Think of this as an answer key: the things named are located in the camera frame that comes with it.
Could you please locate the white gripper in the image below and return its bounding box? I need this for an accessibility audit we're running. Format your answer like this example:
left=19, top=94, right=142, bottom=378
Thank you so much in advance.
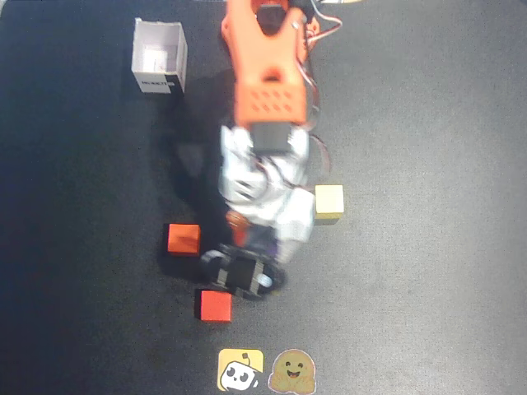
left=226, top=189, right=317, bottom=265

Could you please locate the yellow wooden cube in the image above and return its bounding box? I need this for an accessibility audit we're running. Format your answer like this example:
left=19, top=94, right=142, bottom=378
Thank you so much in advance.
left=313, top=184, right=345, bottom=226

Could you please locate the orange wooden cube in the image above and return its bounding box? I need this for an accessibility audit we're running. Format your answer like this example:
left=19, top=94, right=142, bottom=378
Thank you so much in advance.
left=166, top=223, right=203, bottom=258

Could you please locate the red wooden cube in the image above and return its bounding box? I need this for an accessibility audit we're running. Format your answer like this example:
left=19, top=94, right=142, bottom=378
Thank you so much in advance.
left=199, top=290, right=233, bottom=323

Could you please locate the yellow robot face sticker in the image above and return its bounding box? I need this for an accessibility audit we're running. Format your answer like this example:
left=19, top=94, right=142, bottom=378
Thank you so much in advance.
left=217, top=348, right=265, bottom=392

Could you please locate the hugging face emoji sticker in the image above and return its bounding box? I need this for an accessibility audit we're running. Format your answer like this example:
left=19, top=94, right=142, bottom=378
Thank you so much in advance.
left=268, top=348, right=318, bottom=394

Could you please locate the black fabric mat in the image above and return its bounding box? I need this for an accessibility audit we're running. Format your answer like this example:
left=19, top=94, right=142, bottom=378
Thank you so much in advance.
left=0, top=0, right=527, bottom=395

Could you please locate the white open cardboard box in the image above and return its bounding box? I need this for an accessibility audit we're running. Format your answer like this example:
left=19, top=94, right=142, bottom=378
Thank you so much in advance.
left=130, top=17, right=189, bottom=95

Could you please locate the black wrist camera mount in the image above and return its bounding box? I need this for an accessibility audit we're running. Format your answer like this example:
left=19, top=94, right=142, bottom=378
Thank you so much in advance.
left=199, top=242, right=288, bottom=302

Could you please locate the red white servo cable bundle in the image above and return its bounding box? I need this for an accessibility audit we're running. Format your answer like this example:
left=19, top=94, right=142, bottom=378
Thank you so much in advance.
left=302, top=12, right=343, bottom=174

